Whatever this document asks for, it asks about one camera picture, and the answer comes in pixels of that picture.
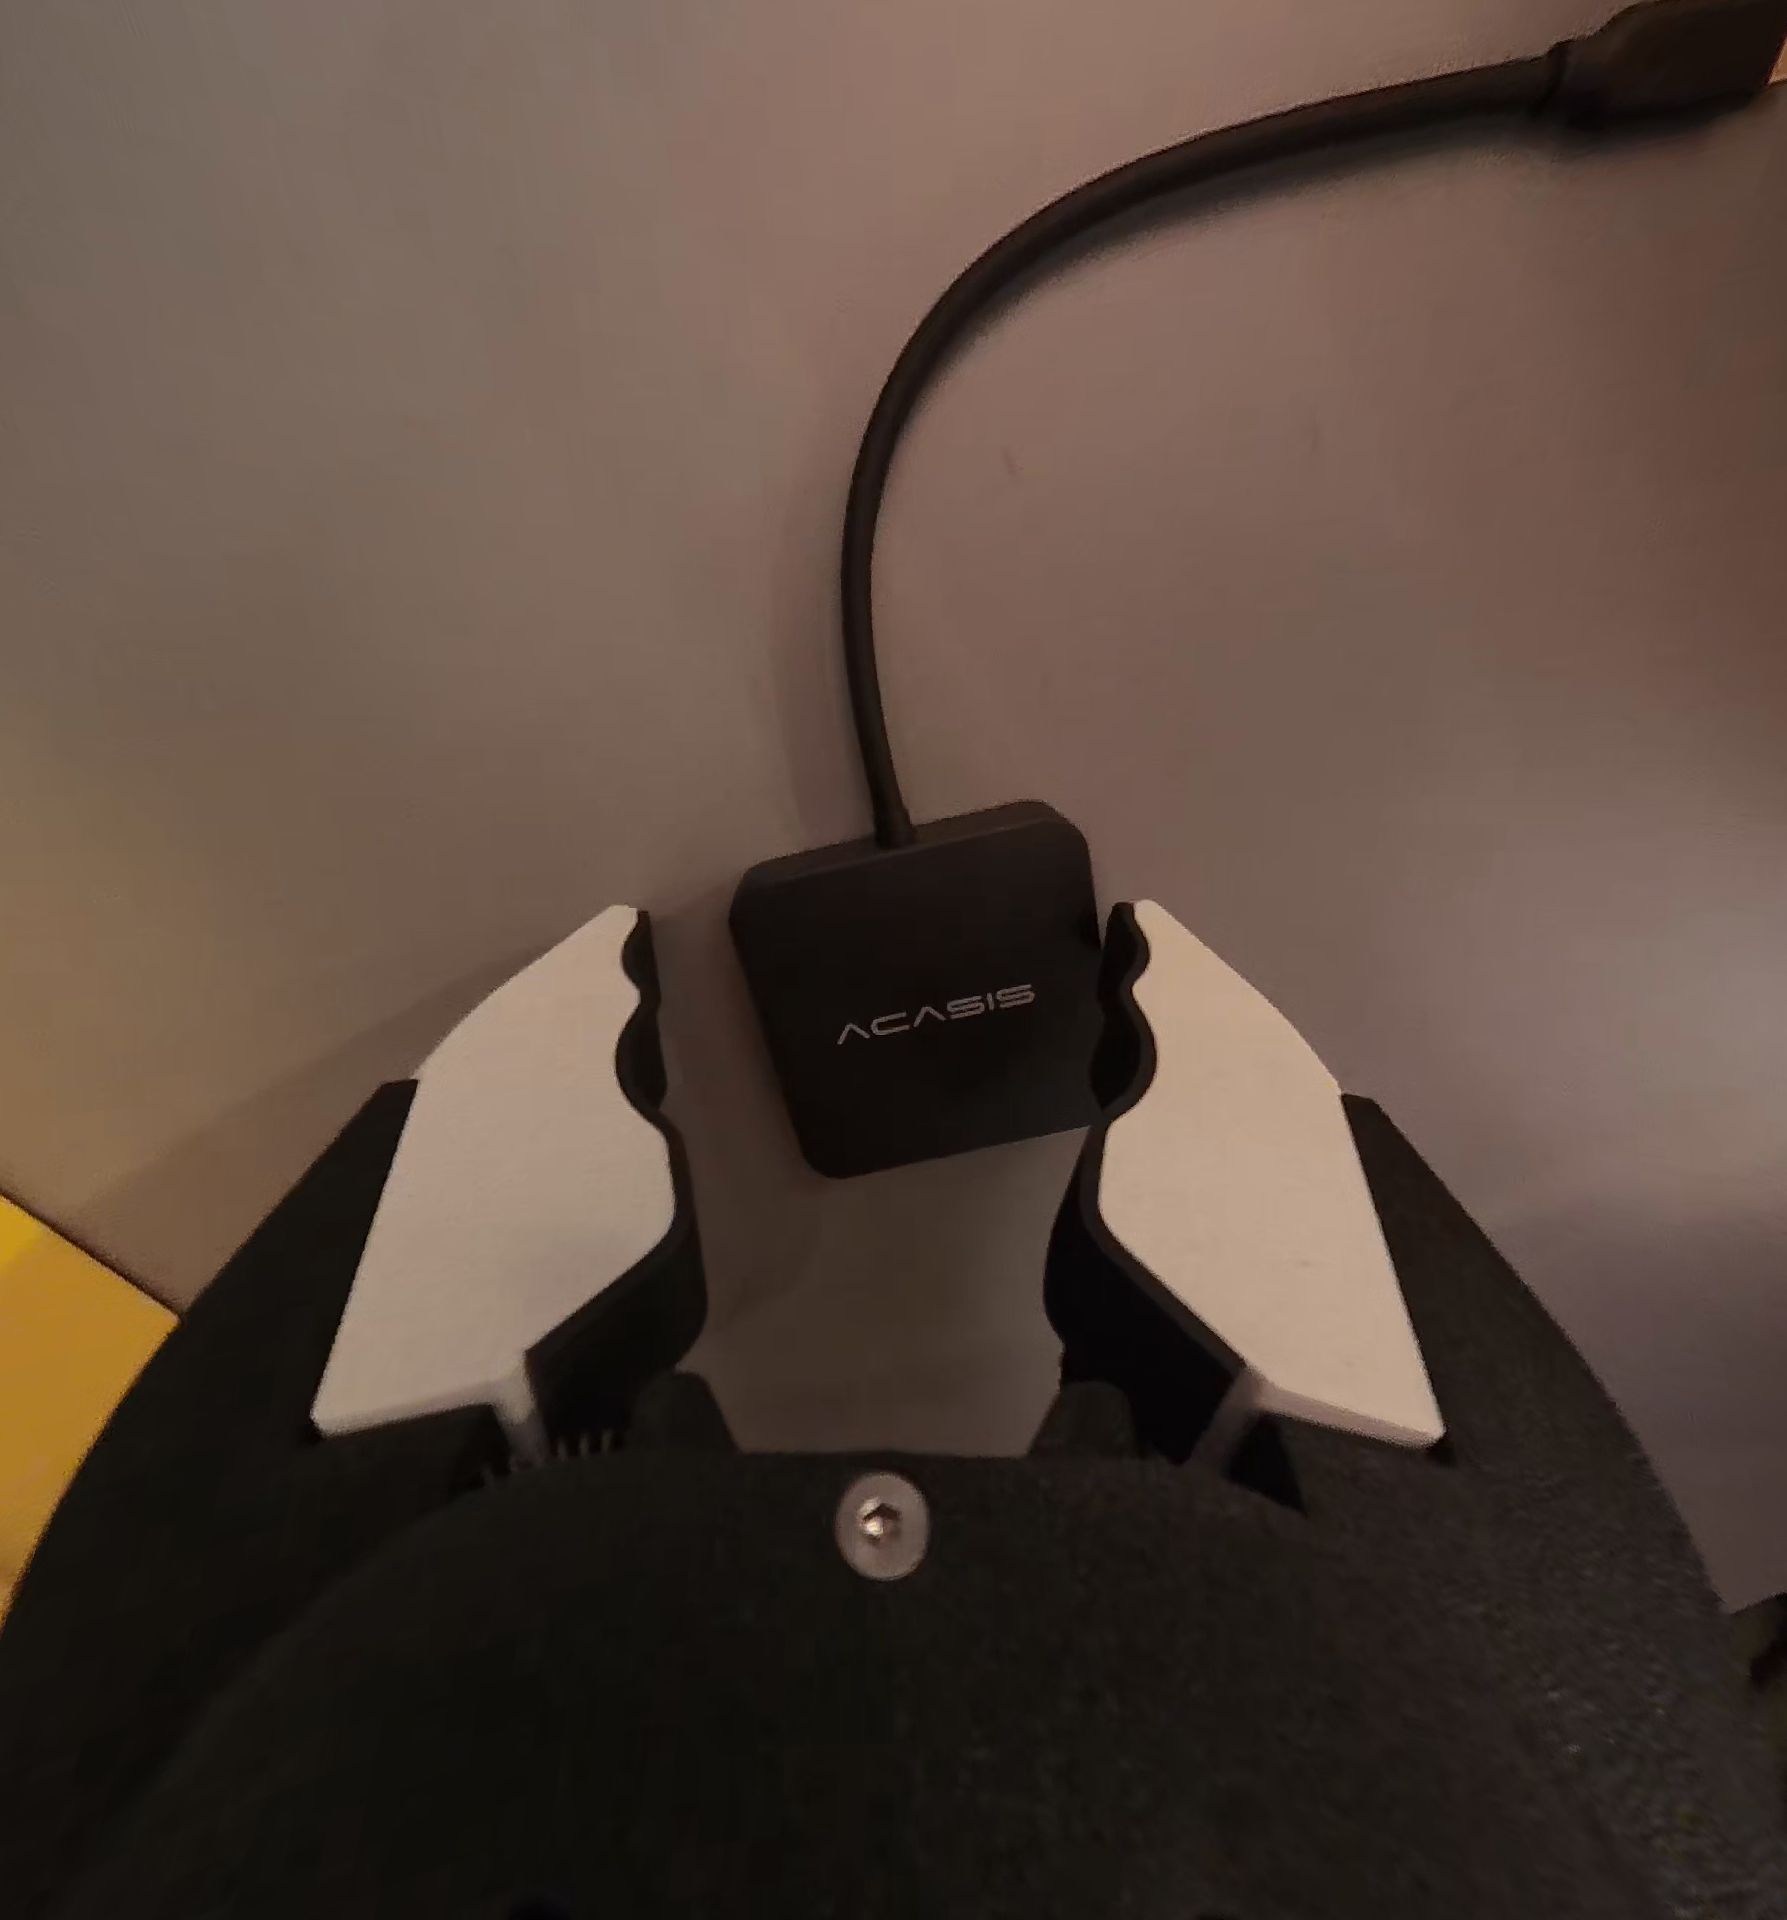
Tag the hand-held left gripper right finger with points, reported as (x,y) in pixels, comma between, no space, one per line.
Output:
(1252,1187)

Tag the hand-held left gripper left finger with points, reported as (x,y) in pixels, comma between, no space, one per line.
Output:
(516,1187)

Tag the yellow box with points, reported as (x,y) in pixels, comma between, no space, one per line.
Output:
(23,1320)

